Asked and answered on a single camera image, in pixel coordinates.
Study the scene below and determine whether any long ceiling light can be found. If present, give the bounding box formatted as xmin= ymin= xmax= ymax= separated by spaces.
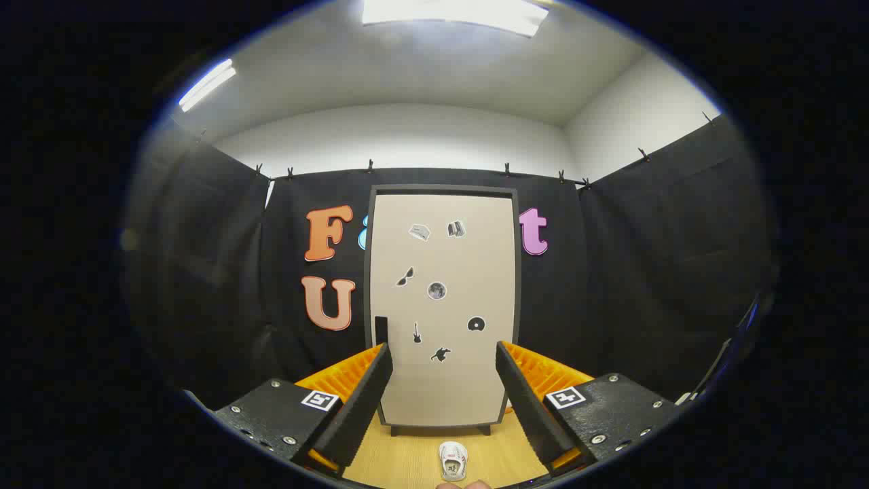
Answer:
xmin=178 ymin=59 xmax=237 ymax=113

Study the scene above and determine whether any rectangular ceiling light panel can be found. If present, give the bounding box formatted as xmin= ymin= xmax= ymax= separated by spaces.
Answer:
xmin=361 ymin=0 xmax=549 ymax=38

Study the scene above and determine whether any row of black cloth clips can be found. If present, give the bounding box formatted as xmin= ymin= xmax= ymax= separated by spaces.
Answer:
xmin=197 ymin=112 xmax=715 ymax=191

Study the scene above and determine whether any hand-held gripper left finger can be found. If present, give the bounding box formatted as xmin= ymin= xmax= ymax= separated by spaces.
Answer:
xmin=214 ymin=343 xmax=394 ymax=476

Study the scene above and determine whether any dark grey shoe cabinet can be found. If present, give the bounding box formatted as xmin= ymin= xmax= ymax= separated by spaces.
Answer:
xmin=363 ymin=183 xmax=522 ymax=437

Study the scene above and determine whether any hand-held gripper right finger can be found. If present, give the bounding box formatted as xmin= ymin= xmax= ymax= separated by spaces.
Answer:
xmin=496 ymin=341 xmax=682 ymax=475

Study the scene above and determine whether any white canvas shoe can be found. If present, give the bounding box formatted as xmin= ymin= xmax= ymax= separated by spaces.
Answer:
xmin=438 ymin=441 xmax=469 ymax=483

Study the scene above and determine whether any black backdrop cloth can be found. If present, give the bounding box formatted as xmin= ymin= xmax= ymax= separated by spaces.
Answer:
xmin=126 ymin=112 xmax=775 ymax=408

